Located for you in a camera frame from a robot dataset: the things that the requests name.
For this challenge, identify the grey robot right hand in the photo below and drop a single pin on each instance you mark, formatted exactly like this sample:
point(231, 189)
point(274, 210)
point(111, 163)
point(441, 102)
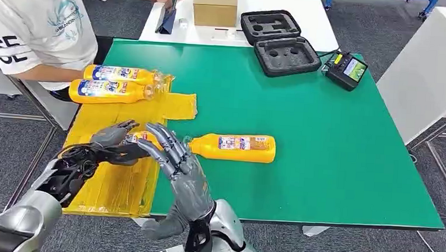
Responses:
point(190, 193)

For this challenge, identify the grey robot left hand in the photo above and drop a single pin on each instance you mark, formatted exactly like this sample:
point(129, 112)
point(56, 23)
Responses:
point(110, 135)

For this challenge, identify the orange drink bottle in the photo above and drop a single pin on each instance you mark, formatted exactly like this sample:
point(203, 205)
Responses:
point(233, 148)
point(121, 74)
point(146, 136)
point(108, 93)

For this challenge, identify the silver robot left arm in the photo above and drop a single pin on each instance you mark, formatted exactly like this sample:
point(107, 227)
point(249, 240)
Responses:
point(31, 218)

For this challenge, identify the tablet in dark folio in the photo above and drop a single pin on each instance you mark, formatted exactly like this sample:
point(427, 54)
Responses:
point(167, 17)

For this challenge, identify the small white object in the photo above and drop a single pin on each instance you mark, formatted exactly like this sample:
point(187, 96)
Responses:
point(182, 22)

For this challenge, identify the brown cardboard box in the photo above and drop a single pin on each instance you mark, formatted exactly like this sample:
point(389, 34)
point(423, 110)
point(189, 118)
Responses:
point(214, 6)

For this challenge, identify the yellow plastic sheet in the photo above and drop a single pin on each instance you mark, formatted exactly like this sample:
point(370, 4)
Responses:
point(118, 188)

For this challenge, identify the steel side table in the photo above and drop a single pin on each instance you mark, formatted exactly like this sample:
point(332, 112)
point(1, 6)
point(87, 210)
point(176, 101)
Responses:
point(42, 102)

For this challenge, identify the black foam-lined open case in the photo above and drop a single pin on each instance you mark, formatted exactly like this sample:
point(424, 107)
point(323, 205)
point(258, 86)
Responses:
point(285, 57)

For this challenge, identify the person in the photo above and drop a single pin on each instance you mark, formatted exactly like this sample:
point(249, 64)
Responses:
point(39, 21)

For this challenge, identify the green table mat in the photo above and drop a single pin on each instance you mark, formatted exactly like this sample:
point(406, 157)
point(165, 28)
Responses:
point(322, 154)

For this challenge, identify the black remote controller with screen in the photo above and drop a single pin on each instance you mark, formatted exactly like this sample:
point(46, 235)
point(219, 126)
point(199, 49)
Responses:
point(344, 72)

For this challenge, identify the white side table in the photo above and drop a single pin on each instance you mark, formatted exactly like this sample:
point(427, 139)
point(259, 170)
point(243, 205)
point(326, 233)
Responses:
point(431, 72)

